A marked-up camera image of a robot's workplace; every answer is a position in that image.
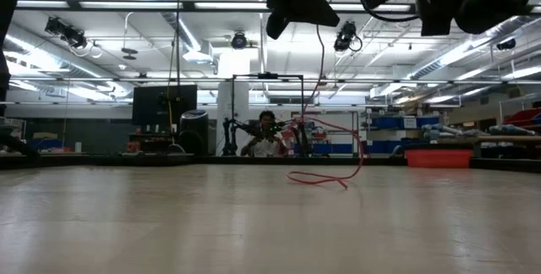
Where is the wooden workbench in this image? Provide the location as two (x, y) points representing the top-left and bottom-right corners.
(439, 134), (541, 159)

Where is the person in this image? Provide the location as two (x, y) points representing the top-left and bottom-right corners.
(240, 110), (289, 158)

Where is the black monitor screen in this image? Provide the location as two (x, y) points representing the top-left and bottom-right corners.
(132, 84), (199, 127)

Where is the red collapsible bin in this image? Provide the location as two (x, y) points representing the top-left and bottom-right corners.
(404, 148), (473, 169)

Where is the blue storage bin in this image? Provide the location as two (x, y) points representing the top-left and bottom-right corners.
(370, 115), (441, 130)

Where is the background black robot rig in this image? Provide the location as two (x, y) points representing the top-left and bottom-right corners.
(221, 72), (335, 157)

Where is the black spotlight cluster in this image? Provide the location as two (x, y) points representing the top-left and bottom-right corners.
(44, 16), (89, 50)

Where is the thin red cord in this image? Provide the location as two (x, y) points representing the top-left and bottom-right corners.
(286, 24), (365, 190)

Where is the silver air duct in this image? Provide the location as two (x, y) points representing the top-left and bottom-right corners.
(405, 14), (541, 81)

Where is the red tilted bin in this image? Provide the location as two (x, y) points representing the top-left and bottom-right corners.
(504, 107), (541, 127)

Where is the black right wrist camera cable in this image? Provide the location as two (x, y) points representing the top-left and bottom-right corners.
(358, 0), (420, 24)

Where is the small black hanging camera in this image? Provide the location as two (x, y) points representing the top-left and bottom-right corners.
(231, 31), (249, 50)

